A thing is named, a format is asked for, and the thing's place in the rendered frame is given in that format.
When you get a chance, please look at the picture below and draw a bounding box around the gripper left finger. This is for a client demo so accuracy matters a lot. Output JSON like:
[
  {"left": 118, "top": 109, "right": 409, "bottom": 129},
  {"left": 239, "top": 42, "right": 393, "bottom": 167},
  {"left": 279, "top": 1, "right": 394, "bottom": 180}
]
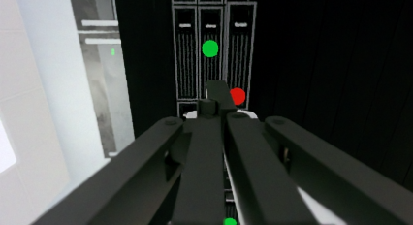
[{"left": 29, "top": 80, "right": 225, "bottom": 225}]

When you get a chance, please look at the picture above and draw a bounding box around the black metal rack frame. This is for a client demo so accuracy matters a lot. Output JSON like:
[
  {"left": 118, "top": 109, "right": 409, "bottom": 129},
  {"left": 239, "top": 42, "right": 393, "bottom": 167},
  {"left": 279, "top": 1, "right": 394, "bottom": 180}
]
[{"left": 114, "top": 0, "right": 413, "bottom": 193}]

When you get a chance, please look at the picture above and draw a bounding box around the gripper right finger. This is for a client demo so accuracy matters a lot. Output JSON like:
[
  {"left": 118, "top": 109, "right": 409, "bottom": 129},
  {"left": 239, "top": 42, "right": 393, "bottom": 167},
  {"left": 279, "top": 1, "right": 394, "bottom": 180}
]
[{"left": 216, "top": 80, "right": 413, "bottom": 225}]

